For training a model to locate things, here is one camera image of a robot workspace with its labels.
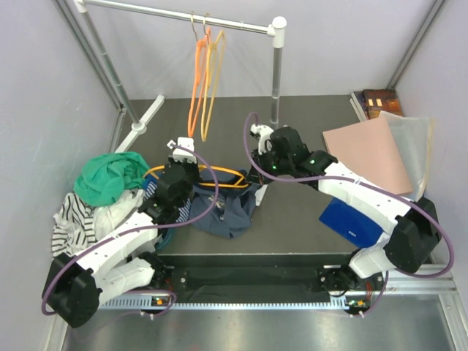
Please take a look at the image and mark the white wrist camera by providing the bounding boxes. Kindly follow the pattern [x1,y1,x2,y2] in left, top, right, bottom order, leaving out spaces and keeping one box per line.
[167,137,197,164]
[249,124,273,155]

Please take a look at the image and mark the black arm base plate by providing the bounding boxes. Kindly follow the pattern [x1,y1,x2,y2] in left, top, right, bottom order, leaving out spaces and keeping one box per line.
[156,253,383,303]

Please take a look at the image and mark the grey white garment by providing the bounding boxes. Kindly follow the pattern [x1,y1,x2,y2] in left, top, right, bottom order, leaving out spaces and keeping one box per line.
[94,189,145,241]

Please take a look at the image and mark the navy blue tank top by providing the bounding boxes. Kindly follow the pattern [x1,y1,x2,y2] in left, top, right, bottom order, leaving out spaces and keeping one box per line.
[190,167,260,239]

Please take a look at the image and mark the yellow orange plastic hanger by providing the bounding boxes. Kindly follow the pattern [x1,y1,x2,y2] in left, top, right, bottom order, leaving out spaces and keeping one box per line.
[143,165,249,189]

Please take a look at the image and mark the pink folder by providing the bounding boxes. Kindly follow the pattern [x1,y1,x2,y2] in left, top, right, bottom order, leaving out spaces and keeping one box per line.
[322,117,413,195]

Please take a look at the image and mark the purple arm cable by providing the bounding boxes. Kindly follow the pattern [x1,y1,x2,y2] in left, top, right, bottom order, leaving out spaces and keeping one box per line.
[40,144,220,316]
[243,112,456,279]

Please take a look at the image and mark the blue white striped shirt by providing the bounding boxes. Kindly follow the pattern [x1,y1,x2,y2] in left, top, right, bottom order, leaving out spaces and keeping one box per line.
[175,200,192,223]

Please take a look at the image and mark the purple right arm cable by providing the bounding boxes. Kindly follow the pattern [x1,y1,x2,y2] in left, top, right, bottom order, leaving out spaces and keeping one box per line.
[243,112,456,279]

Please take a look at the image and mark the orange velvet hanger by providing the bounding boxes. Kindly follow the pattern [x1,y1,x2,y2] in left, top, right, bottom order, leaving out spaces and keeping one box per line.
[187,15,211,137]

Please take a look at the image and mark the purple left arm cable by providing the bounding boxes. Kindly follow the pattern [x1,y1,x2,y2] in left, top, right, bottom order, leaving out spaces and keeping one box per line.
[40,144,220,316]

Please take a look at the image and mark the grey slotted cable duct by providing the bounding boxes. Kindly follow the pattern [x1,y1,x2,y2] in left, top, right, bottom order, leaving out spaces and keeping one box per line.
[99,295,350,312]

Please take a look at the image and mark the tan yellow velvet hanger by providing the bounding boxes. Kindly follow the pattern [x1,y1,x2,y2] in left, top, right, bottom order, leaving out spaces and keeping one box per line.
[200,21,226,142]

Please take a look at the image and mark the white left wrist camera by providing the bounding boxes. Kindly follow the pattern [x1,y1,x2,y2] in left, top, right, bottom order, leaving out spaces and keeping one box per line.
[167,137,197,164]

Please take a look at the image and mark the blue clipboard folder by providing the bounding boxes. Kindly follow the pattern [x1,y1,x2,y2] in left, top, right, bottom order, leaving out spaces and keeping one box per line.
[319,198,383,249]

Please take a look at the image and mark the blue laundry basin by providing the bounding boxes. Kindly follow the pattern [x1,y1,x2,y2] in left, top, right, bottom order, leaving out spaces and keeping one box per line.
[154,226,176,252]

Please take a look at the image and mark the brown book stack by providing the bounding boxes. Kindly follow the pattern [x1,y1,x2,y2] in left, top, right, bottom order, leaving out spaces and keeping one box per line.
[350,89,404,121]

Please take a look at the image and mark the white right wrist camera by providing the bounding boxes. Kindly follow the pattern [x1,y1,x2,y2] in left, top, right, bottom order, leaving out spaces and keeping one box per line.
[249,124,273,155]

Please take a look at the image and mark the black white striped shirt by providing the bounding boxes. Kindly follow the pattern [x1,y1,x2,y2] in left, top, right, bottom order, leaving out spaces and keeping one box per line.
[51,192,97,257]

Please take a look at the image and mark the green garment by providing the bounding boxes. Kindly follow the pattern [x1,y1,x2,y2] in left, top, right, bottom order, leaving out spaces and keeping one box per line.
[73,151,149,207]

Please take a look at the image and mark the translucent plastic folder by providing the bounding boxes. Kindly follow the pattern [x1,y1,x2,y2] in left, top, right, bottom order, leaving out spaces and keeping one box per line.
[379,111,434,201]

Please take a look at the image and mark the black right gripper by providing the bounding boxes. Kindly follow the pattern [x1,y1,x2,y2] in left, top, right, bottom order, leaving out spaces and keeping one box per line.
[246,145,293,186]

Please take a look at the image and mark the silver white clothes rack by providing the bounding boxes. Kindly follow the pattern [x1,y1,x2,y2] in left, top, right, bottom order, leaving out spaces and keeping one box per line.
[72,0,291,129]

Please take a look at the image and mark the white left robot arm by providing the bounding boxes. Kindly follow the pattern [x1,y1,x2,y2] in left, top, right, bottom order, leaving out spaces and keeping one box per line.
[41,137,200,328]

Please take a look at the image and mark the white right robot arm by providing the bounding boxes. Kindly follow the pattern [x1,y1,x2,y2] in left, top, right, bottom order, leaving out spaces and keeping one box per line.
[243,123,446,290]

